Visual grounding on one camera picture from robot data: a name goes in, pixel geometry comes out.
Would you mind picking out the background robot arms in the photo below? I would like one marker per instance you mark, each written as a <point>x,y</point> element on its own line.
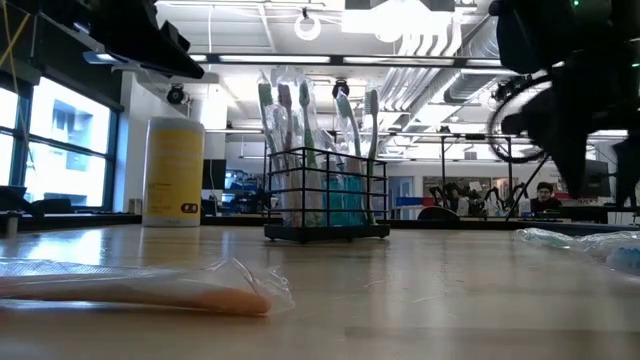
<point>457,195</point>

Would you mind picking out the black background rig frame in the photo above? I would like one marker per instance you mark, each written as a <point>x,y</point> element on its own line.
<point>442,170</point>

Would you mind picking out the black overhead light bar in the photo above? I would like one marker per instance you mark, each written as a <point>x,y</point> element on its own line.
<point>280,59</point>

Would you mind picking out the purple toothbrush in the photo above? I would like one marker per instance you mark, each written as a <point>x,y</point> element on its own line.
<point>285,97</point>

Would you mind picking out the black aluminium table frame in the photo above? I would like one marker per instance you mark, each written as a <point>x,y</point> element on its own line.
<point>450,225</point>

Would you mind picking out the yellow wipes canister white lid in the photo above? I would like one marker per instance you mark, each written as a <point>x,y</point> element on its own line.
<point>175,170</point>

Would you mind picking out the orange toothbrush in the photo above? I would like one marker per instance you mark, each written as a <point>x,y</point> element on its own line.
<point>150,295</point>

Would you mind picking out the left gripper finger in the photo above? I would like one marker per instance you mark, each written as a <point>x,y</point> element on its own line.
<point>170,60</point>

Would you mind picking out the black computer monitor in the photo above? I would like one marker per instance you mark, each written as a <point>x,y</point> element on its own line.
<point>597,180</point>

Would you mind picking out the large window with frame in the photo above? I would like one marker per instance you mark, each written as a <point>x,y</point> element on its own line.
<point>70,120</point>

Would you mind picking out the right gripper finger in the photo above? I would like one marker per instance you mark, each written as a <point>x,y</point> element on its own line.
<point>571,160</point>
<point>630,175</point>

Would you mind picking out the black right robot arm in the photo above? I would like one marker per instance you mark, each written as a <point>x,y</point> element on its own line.
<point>540,35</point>

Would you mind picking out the person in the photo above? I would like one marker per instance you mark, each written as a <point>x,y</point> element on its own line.
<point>545,202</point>

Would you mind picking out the black screen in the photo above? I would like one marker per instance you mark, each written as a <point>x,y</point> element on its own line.
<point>215,175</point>

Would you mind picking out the black ceiling camera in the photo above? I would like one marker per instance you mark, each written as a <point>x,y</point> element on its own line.
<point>341,89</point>
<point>175,95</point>

